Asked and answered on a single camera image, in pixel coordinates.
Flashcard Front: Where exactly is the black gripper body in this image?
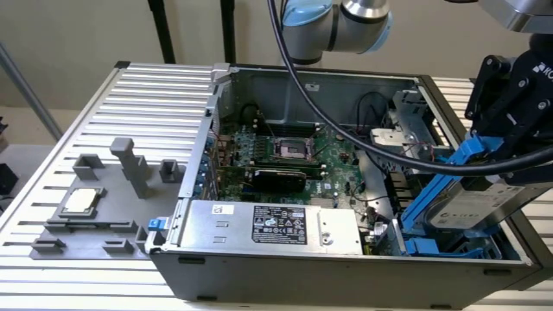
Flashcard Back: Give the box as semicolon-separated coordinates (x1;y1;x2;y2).
515;32;553;109

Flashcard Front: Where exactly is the hard disk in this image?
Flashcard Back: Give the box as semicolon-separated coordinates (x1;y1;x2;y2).
400;132;553;235

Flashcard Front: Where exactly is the blue disk bay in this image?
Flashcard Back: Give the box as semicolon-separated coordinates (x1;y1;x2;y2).
388;218;505;260

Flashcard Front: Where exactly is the grey metal drive cage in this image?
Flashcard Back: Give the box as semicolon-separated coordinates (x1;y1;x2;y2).
371;89;455;165

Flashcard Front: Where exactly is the green motherboard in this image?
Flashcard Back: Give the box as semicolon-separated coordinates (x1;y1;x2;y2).
211;121;392;224

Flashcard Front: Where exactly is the RAM slot bank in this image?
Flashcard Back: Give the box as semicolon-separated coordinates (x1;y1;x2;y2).
253;122;324;137

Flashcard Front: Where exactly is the CPU socket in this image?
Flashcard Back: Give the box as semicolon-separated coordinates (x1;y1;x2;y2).
268;137;313;161

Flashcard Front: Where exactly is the black graphics card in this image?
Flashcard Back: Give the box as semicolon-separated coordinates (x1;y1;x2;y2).
249;168;308;196

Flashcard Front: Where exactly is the black stand pole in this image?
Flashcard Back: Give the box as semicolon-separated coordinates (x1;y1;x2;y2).
220;0;237;64
147;0;178;64

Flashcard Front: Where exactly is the silver power supply unit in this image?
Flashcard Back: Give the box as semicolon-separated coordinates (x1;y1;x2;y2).
178;199;365;256

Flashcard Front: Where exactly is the open grey PC case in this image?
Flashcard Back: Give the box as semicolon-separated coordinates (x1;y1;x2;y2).
146;62;544;303

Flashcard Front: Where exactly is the grey parts rack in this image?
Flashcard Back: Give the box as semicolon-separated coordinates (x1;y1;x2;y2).
30;137;188;260

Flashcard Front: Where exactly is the CPU chip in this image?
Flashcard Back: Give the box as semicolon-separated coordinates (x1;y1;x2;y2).
59;187;107;218

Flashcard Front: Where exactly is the grey metal pole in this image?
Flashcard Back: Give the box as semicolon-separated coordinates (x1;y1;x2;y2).
0;41;63;141

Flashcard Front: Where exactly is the black box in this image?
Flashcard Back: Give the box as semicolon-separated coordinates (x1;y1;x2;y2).
0;163;22;196

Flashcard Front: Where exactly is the thin red wire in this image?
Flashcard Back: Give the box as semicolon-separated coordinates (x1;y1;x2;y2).
404;141;439;161

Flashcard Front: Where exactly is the thin black wire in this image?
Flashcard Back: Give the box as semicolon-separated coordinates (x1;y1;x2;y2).
356;91;392;132

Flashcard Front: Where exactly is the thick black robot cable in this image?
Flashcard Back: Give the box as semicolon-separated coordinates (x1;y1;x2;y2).
267;0;553;178

